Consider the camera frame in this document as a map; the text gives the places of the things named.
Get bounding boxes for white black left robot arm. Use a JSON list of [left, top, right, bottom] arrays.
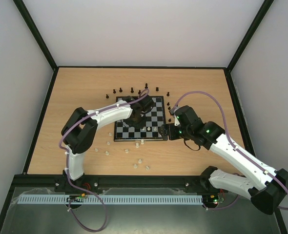
[[59, 93, 154, 188]]

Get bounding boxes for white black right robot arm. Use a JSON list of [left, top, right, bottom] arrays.
[[158, 105, 288, 215]]

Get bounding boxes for black white chessboard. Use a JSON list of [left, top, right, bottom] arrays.
[[114, 96, 166, 141]]

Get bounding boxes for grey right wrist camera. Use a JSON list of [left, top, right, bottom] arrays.
[[169, 106, 178, 116]]

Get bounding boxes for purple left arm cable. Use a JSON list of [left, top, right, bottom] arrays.
[[58, 88, 150, 231]]

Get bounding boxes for black front frame rail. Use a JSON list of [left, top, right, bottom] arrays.
[[13, 174, 271, 193]]

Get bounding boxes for white slotted cable duct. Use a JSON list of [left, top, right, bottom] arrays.
[[17, 195, 203, 205]]

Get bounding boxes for black rear left frame post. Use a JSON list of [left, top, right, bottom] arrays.
[[13, 0, 58, 71]]

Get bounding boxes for black frame post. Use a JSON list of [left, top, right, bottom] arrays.
[[13, 0, 58, 71], [227, 0, 274, 73]]

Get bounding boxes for black rear right frame post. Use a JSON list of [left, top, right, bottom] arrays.
[[227, 0, 274, 73]]

